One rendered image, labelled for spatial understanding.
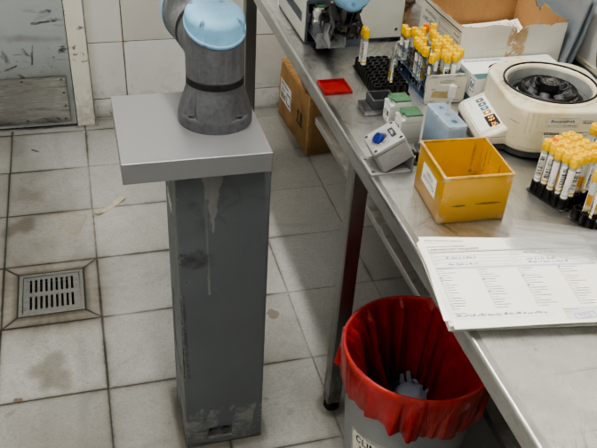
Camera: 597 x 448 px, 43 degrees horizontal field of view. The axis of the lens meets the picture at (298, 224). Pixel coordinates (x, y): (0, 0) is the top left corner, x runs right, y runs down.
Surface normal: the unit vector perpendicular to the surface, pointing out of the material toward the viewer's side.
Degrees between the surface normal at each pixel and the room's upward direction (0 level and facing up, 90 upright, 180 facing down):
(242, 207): 90
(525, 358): 0
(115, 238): 0
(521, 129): 90
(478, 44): 91
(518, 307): 0
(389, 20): 90
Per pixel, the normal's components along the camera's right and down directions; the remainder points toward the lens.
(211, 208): 0.26, 0.58
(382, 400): -0.59, 0.51
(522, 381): 0.06, -0.81
